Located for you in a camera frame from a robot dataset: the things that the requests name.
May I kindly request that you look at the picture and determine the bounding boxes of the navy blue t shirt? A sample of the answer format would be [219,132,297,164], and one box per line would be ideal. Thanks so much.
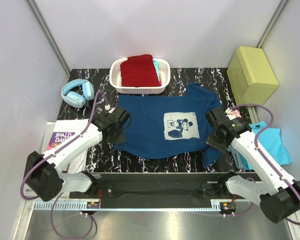
[114,82,221,166]

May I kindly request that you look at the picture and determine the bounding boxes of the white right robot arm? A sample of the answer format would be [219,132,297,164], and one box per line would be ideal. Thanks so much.
[205,107,300,223]

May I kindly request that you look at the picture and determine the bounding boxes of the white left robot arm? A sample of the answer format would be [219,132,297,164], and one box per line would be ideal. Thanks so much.
[22,106,131,202]

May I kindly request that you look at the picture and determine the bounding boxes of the grey-blue t shirt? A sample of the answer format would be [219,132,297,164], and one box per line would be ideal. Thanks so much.
[227,145,249,170]

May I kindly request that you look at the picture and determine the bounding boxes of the pink cube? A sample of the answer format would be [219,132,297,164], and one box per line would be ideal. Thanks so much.
[226,109,242,120]

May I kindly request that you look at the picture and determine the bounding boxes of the folded red t shirt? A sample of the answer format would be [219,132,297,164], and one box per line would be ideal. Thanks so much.
[120,54,161,88]

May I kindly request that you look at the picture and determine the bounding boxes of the light blue headphones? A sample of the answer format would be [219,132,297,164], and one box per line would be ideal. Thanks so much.
[61,78,95,108]

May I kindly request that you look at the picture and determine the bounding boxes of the cyan t shirt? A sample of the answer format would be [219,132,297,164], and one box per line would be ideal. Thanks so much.
[235,127,292,170]

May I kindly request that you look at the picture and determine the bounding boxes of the yellow-green box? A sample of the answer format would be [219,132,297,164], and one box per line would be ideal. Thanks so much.
[227,46,279,105]

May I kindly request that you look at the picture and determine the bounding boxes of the Roald Dahl book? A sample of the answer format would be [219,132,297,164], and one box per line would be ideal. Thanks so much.
[46,132,75,151]

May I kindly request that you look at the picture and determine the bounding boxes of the folded teal t shirt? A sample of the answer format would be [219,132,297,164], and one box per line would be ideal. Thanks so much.
[152,59,161,84]

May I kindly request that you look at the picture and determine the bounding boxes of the white plastic basket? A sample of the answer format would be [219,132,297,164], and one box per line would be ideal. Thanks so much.
[109,58,171,95]

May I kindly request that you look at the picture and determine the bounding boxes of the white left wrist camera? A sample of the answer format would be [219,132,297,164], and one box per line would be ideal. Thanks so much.
[105,104,116,115]

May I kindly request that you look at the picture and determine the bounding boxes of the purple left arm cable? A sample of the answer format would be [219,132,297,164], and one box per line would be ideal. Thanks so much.
[20,90,111,239]

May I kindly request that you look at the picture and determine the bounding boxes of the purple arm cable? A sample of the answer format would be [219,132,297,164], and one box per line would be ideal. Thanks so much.
[227,103,300,226]
[20,90,111,239]

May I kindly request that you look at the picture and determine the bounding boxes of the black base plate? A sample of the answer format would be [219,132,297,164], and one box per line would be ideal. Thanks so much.
[69,171,236,199]

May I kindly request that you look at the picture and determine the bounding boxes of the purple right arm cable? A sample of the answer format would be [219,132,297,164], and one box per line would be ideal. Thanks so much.
[227,103,300,226]

